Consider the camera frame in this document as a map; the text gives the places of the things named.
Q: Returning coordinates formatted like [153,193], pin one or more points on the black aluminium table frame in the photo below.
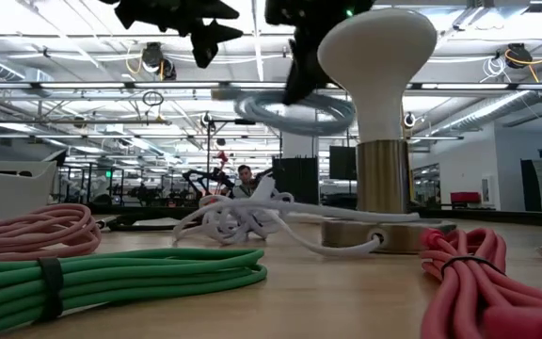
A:
[487,215]

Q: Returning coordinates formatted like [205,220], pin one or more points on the round ceiling camera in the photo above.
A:
[409,120]
[206,120]

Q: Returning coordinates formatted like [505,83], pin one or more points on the red box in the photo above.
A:
[465,197]

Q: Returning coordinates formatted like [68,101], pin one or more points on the black cabinet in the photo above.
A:
[299,181]

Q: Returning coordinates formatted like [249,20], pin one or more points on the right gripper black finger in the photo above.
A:
[305,66]

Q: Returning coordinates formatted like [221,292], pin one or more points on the grey plastic bin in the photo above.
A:
[12,193]

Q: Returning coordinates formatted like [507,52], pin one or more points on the silver ventilation duct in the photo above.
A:
[487,110]

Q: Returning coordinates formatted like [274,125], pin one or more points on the person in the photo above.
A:
[243,176]

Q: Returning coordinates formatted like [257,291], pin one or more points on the black gantry stand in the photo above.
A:
[245,121]

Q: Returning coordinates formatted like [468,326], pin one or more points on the white bulb brass table lamp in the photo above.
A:
[379,56]

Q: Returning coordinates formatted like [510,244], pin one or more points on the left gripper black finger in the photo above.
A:
[210,9]
[205,40]

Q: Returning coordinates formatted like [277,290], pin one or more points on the black background robot arm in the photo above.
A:
[205,179]

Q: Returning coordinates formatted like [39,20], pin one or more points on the black monitor screen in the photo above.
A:
[344,162]

